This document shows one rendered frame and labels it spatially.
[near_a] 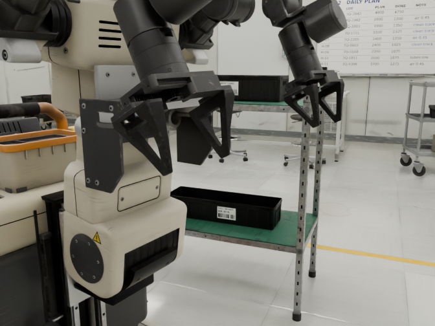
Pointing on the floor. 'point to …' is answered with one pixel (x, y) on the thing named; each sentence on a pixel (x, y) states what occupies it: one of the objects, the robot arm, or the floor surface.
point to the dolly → (39, 114)
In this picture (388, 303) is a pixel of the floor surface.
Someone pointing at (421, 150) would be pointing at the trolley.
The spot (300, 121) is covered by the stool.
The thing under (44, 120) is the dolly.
